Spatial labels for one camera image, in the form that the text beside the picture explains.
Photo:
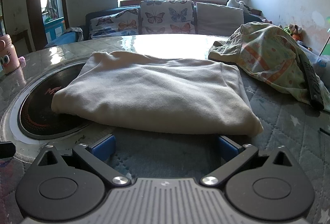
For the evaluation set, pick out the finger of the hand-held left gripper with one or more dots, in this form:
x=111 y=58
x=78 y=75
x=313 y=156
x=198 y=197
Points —
x=6 y=150

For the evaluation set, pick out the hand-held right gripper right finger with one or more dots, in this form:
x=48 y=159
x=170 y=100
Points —
x=226 y=149

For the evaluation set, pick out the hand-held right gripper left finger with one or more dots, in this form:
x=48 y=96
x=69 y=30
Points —
x=104 y=147

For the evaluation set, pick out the beige garment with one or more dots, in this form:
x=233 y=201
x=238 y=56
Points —
x=154 y=95

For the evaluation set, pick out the round black induction cooktop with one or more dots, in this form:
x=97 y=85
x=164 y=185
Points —
x=38 y=110

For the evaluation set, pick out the grey quilted table cover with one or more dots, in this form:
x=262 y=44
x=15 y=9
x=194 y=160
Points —
x=283 y=136

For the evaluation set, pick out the small pink toy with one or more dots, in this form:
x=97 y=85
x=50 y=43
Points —
x=22 y=60

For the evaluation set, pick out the pink cartoon water bottle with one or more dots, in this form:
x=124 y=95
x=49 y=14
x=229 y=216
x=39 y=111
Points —
x=7 y=54

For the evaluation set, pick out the green orange printed cloth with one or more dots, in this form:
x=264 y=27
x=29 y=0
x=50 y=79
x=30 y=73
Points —
x=268 y=54

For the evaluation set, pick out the black remote control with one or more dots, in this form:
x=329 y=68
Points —
x=312 y=85

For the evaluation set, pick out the blue covered seat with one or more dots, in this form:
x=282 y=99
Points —
x=64 y=39

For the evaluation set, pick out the wide butterfly print cushion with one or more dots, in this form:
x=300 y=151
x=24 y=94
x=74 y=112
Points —
x=116 y=24

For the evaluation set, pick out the blue printed plastic bag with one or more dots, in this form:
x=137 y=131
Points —
x=318 y=61

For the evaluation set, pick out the dark blue sofa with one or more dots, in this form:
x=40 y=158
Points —
x=89 y=20

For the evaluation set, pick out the blue cabinet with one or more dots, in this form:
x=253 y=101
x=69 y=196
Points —
x=54 y=28

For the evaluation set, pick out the plain grey cushion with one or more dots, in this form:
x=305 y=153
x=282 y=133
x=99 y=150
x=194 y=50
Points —
x=219 y=18

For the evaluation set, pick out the small colourful plush toys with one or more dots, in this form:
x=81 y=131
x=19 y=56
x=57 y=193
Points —
x=295 y=31

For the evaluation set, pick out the square butterfly print cushion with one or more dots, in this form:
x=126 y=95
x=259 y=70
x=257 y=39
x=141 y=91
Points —
x=167 y=16

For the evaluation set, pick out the white plush toy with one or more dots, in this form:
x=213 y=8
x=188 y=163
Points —
x=234 y=3

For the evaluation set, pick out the dark wooden door frame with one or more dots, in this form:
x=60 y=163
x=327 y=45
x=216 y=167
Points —
x=32 y=7

